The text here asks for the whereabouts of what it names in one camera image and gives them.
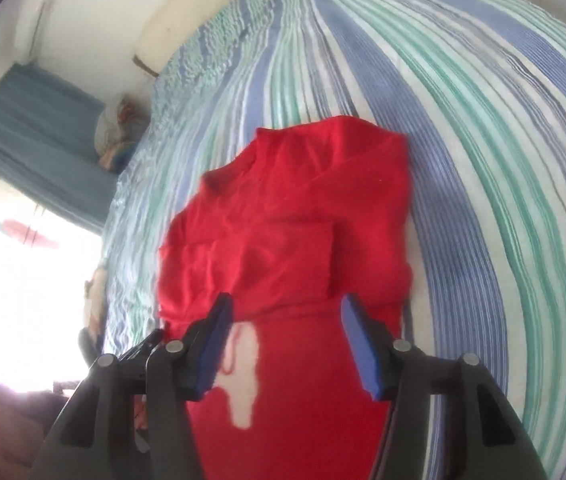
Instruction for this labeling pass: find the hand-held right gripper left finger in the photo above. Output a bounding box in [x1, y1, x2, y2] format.
[33, 291, 236, 480]

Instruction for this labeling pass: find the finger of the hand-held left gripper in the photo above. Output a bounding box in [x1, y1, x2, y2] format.
[118, 329, 164, 364]

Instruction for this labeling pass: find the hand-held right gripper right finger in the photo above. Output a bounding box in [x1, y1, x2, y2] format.
[340, 293, 550, 480]

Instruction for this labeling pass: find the red knitted sweater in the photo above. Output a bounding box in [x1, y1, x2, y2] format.
[157, 115, 416, 480]

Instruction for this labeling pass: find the person's left forearm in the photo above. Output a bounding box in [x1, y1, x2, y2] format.
[0, 352, 71, 480]

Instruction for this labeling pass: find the pile of striped clothes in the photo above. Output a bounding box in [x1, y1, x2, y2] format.
[95, 91, 151, 153]

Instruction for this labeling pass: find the red hanging garment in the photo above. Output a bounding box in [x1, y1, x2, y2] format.
[0, 216, 58, 250]

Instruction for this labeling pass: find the striped bed sheet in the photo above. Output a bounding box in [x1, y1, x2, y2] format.
[100, 0, 566, 480]

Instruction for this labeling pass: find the blue curtain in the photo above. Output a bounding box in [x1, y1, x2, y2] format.
[0, 62, 121, 236]

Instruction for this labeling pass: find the cream padded headboard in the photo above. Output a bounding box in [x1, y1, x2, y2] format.
[134, 0, 308, 77]

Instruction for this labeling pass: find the white air conditioner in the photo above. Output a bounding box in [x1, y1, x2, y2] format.
[15, 0, 58, 63]

